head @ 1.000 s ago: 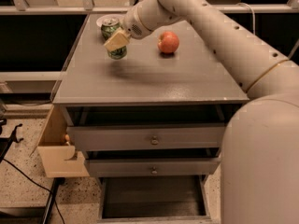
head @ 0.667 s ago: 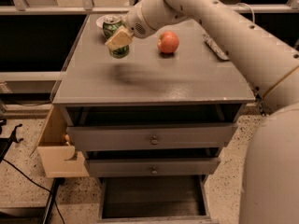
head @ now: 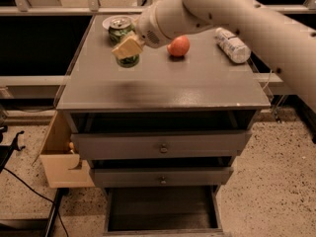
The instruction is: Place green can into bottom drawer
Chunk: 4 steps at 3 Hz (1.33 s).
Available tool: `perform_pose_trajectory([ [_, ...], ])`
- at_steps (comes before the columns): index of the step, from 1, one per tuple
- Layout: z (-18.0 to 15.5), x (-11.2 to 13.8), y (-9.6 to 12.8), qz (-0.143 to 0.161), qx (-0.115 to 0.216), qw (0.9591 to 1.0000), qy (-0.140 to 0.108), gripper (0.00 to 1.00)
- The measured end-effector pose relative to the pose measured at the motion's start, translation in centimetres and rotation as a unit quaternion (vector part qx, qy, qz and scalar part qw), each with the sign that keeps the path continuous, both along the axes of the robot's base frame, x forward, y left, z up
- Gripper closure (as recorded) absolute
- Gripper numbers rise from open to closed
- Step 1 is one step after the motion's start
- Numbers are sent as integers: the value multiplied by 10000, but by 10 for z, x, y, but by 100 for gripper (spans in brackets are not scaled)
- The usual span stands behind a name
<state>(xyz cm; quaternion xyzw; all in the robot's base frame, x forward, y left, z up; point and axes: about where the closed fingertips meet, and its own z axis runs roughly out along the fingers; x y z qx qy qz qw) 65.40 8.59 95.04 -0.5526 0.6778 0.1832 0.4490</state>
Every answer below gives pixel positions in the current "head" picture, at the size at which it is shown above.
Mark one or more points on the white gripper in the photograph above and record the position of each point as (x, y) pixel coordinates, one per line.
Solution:
(147, 29)

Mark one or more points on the crushed green soda can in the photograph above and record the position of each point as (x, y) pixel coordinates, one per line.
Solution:
(119, 27)

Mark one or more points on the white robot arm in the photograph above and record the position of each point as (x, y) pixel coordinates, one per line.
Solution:
(286, 46)

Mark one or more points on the grey drawer cabinet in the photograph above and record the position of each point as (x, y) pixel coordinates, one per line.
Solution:
(202, 91)

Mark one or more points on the grey top drawer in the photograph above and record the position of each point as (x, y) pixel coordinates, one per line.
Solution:
(160, 145)

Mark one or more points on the grey drawer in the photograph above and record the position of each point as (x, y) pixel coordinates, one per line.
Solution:
(163, 212)
(160, 145)
(156, 177)

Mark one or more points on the light wooden side drawer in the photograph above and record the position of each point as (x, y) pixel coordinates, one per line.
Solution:
(62, 165)

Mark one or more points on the grey middle drawer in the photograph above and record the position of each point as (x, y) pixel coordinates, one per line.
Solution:
(156, 177)

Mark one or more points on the grey bottom drawer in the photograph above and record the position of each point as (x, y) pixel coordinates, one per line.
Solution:
(163, 212)

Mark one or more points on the white ceramic bowl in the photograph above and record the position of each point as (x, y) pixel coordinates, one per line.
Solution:
(106, 23)

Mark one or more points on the red apple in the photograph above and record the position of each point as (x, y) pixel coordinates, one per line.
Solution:
(179, 46)

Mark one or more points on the clear plastic water bottle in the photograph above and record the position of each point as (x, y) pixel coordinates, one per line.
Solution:
(232, 46)

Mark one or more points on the black clamp device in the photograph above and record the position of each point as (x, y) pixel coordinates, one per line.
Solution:
(6, 151)

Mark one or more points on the black stand base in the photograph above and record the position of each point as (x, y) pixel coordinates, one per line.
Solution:
(39, 227)

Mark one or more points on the metal railing frame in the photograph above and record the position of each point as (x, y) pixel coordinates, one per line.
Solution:
(82, 4)

